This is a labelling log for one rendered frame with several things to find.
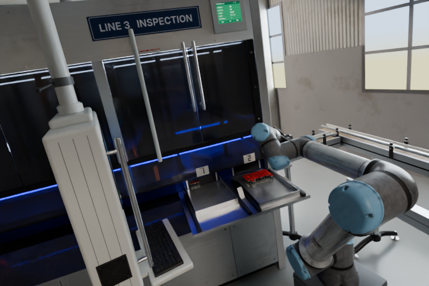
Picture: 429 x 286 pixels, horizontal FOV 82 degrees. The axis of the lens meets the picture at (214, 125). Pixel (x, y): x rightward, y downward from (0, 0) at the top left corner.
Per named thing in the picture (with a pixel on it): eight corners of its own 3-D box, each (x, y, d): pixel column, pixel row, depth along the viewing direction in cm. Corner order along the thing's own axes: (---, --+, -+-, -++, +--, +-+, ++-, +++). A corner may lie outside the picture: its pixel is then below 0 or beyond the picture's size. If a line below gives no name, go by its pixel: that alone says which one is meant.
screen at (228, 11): (214, 34, 148) (208, -4, 143) (246, 29, 153) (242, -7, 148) (214, 34, 147) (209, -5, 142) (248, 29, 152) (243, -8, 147)
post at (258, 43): (275, 264, 206) (243, -10, 154) (281, 262, 208) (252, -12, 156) (279, 270, 200) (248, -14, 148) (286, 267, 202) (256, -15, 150)
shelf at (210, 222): (178, 195, 170) (177, 192, 169) (269, 168, 188) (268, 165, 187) (193, 238, 125) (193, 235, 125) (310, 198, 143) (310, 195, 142)
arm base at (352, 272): (367, 278, 97) (367, 257, 95) (343, 301, 91) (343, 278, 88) (332, 255, 110) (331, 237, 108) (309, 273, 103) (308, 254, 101)
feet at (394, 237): (346, 255, 205) (346, 240, 201) (392, 234, 217) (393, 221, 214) (355, 261, 197) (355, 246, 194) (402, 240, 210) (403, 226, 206)
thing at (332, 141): (269, 169, 190) (267, 150, 186) (260, 162, 204) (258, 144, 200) (342, 147, 207) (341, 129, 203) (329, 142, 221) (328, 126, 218)
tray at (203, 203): (184, 190, 171) (184, 186, 170) (220, 180, 177) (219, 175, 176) (196, 217, 139) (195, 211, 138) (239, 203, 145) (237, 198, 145)
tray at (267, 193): (237, 183, 169) (236, 179, 168) (270, 173, 175) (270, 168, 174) (260, 209, 137) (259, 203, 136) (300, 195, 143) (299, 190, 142)
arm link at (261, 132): (255, 146, 97) (246, 127, 101) (265, 149, 106) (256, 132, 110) (272, 136, 94) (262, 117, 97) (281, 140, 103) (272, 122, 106)
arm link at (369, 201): (329, 269, 95) (424, 200, 56) (297, 286, 90) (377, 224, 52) (309, 239, 103) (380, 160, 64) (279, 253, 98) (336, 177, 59)
